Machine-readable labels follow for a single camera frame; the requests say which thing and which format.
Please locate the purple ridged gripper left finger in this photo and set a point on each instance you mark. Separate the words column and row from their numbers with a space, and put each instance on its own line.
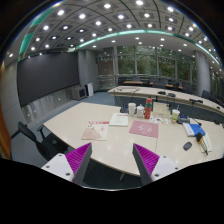
column 71, row 167

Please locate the white paper booklet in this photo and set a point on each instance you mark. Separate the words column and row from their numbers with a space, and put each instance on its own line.
column 119, row 119

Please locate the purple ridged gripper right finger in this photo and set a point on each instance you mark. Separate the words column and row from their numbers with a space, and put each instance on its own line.
column 151, row 166

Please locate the pink patterned mat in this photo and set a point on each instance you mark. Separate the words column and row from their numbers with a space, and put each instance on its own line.
column 144, row 129

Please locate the black computer mouse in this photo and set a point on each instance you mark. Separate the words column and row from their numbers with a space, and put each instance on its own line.
column 187, row 146

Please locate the white box standing card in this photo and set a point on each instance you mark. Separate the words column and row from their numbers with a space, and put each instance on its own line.
column 161, row 110

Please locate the large dark projection screen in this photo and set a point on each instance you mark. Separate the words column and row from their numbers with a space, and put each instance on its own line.
column 41, row 75

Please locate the curved long conference desk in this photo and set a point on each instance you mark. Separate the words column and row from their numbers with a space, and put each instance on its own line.
column 190, row 105

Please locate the black office chair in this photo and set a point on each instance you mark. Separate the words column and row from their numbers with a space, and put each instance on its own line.
column 28, row 148

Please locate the green and white cup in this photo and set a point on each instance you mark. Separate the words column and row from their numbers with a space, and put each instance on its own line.
column 174, row 116

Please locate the red water bottle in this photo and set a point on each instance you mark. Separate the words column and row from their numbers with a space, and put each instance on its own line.
column 148, row 107

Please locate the white paper cup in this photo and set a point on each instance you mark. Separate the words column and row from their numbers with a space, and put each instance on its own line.
column 131, row 109

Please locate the white lidded mug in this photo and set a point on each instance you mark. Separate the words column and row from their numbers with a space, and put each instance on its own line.
column 140, row 111

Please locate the red and white booklet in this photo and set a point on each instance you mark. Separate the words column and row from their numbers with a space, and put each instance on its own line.
column 96, row 130

